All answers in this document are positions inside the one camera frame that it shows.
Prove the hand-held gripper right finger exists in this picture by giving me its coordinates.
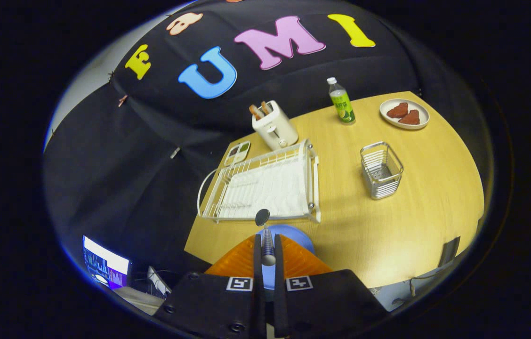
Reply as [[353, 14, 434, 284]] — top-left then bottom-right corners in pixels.
[[273, 234, 388, 338]]

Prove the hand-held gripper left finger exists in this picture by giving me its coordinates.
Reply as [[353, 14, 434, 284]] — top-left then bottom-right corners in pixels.
[[155, 234, 265, 339]]

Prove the metal spoon with striped handle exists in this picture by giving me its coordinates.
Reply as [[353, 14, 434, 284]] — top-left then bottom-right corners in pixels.
[[255, 209, 276, 266]]

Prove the blue plate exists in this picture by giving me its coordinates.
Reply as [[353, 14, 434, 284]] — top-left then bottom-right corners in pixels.
[[256, 224, 315, 290]]

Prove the white wire dish rack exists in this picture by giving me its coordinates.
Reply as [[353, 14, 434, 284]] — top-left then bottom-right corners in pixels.
[[197, 139, 321, 224]]

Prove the metal wire basket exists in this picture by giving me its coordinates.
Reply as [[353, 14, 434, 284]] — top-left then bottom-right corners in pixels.
[[360, 142, 404, 200]]

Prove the small white plate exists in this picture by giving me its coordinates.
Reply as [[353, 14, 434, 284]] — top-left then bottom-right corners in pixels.
[[379, 98, 430, 130]]

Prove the divided seasoning tray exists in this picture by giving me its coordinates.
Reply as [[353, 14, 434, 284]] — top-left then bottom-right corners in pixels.
[[224, 140, 251, 167]]

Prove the white toaster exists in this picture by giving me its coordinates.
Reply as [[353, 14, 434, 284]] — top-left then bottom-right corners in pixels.
[[252, 100, 299, 151]]

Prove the computer monitor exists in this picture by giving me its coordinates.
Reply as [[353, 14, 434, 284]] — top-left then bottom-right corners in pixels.
[[82, 235, 132, 290]]

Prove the green label drink bottle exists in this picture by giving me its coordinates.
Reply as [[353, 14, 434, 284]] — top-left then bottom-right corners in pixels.
[[327, 77, 356, 125]]

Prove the black backdrop cloth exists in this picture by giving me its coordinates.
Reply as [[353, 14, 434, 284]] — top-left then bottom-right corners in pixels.
[[43, 0, 494, 283]]

